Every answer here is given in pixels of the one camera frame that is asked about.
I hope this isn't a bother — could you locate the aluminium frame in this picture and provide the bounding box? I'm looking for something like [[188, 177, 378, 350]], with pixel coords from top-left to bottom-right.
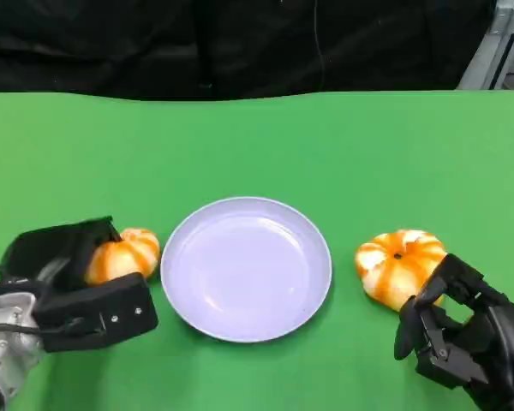
[[456, 0, 514, 91]]

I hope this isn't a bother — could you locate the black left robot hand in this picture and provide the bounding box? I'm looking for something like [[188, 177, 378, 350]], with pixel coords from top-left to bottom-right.
[[2, 216, 122, 295]]

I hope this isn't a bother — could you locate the black curtain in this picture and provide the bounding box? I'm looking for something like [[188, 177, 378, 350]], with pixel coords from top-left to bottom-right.
[[0, 0, 498, 102]]

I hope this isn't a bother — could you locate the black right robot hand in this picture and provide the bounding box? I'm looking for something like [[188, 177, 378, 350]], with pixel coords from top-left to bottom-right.
[[393, 253, 514, 411]]

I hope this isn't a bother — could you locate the orange and white bread roll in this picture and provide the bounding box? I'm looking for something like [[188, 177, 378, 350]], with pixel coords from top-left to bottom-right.
[[84, 228, 161, 286], [354, 229, 449, 313]]

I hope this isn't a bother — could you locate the lilac plate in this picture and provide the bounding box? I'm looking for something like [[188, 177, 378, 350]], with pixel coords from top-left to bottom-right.
[[159, 195, 333, 343]]

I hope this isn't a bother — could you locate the green table cloth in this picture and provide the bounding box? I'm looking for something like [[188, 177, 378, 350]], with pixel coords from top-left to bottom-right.
[[0, 90, 514, 411]]

